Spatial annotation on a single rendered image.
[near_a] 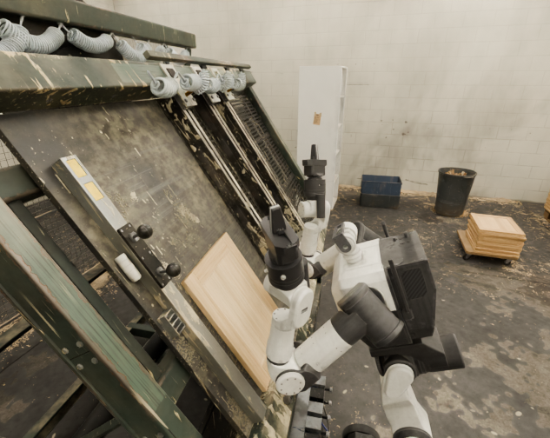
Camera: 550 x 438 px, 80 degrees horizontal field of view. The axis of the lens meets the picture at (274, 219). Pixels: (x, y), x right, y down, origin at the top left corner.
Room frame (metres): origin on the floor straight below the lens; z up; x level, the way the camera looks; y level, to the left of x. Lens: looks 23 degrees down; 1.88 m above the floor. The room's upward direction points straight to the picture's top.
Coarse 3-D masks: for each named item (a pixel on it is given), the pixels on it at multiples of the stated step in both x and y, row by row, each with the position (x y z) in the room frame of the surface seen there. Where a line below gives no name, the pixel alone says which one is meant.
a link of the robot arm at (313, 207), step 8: (304, 192) 1.27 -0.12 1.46; (312, 192) 1.24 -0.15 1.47; (320, 192) 1.24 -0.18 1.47; (312, 200) 1.25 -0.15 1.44; (320, 200) 1.21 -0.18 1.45; (304, 208) 1.22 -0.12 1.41; (312, 208) 1.23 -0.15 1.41; (320, 208) 1.20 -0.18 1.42; (304, 216) 1.22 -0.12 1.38; (312, 216) 1.24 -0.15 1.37; (320, 216) 1.20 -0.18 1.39
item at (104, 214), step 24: (72, 192) 0.81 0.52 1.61; (96, 216) 0.80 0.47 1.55; (120, 216) 0.83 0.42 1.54; (120, 240) 0.79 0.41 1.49; (168, 288) 0.79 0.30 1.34; (192, 312) 0.79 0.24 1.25; (192, 336) 0.75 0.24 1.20; (216, 360) 0.73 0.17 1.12; (240, 384) 0.74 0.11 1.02; (264, 408) 0.74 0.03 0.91
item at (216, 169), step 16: (160, 64) 1.46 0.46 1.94; (176, 80) 1.50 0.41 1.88; (176, 96) 1.48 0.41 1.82; (192, 96) 1.54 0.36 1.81; (176, 112) 1.47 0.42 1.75; (192, 128) 1.46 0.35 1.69; (192, 144) 1.46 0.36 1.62; (208, 144) 1.47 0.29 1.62; (208, 160) 1.45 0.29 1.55; (224, 176) 1.43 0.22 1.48; (224, 192) 1.43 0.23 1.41; (240, 192) 1.46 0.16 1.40; (240, 208) 1.42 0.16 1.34; (256, 224) 1.40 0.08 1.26; (256, 240) 1.40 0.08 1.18
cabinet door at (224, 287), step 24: (216, 264) 1.05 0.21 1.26; (240, 264) 1.17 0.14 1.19; (192, 288) 0.88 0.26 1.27; (216, 288) 0.97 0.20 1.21; (240, 288) 1.08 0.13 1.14; (216, 312) 0.89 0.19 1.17; (240, 312) 0.98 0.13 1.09; (264, 312) 1.10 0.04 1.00; (240, 336) 0.90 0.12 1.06; (264, 336) 1.00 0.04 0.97; (240, 360) 0.84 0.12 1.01; (264, 360) 0.91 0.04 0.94; (264, 384) 0.83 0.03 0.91
